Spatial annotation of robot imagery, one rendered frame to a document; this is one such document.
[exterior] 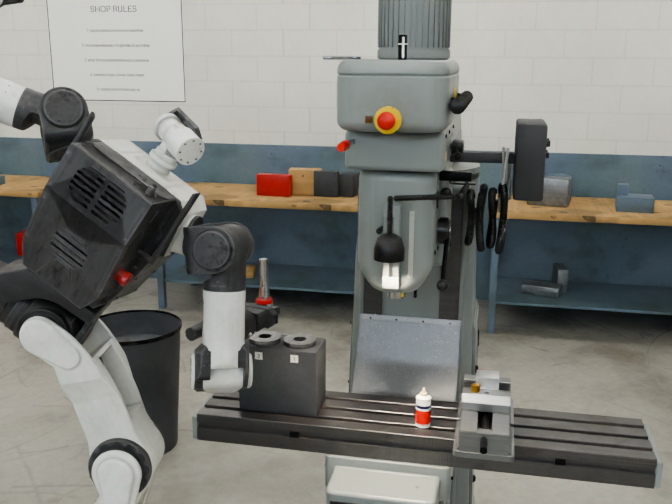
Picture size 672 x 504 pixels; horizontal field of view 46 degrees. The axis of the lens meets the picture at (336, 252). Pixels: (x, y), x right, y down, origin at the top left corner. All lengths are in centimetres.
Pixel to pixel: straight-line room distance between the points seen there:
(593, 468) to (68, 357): 129
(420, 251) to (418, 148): 26
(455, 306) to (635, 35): 407
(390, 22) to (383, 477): 120
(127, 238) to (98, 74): 551
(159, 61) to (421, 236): 502
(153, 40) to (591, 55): 344
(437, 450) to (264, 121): 468
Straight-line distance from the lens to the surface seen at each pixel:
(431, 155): 187
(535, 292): 584
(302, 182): 592
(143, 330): 418
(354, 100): 179
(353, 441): 214
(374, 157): 189
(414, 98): 177
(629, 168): 629
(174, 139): 166
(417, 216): 193
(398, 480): 212
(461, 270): 243
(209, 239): 158
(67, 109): 171
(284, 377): 215
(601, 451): 212
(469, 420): 203
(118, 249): 155
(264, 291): 214
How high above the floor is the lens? 189
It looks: 14 degrees down
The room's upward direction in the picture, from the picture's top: straight up
